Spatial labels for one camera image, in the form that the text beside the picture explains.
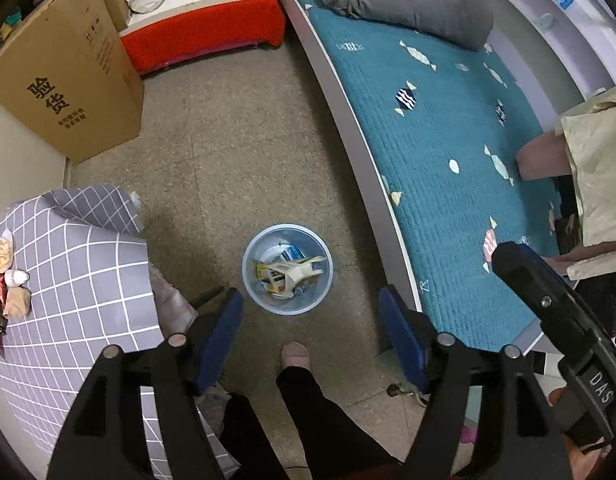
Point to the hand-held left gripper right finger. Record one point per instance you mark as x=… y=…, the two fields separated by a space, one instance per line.
x=403 y=340

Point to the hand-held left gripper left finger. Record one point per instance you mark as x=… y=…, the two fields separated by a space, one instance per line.
x=220 y=335

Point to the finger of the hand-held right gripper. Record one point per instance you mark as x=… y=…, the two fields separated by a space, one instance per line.
x=533 y=280

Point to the yellow white medicine box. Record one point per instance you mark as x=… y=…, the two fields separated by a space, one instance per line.
x=268 y=277

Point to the blue plastic trash bin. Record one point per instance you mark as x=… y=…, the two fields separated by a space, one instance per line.
x=288 y=270

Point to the beige paper wrapper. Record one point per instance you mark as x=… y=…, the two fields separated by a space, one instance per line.
x=300 y=270

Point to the blue white packet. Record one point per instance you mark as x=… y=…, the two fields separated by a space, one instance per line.
x=294 y=252

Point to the beige paper ball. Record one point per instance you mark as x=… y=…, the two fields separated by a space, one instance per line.
x=17 y=302

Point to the small white bottle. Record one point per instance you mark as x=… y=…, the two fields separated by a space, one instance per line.
x=15 y=277

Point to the person's right hand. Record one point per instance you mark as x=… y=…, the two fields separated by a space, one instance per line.
x=588 y=465

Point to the beige slipper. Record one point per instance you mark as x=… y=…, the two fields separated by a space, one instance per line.
x=295 y=357

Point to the person's trouser leg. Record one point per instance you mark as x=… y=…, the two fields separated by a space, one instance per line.
x=328 y=425
x=253 y=440

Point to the pink garment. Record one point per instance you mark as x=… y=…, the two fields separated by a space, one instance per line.
x=543 y=157

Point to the teal printed mattress sheet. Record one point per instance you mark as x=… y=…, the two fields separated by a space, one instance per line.
x=438 y=185

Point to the grey checked tablecloth table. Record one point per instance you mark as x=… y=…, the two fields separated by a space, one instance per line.
x=88 y=285

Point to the low white cabinet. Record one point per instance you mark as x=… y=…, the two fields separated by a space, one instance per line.
x=18 y=160

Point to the large cardboard box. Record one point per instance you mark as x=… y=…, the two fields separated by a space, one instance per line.
x=63 y=85

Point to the red bench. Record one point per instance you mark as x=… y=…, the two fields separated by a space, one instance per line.
x=203 y=30

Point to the small cardboard box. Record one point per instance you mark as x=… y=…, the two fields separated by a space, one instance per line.
x=117 y=5

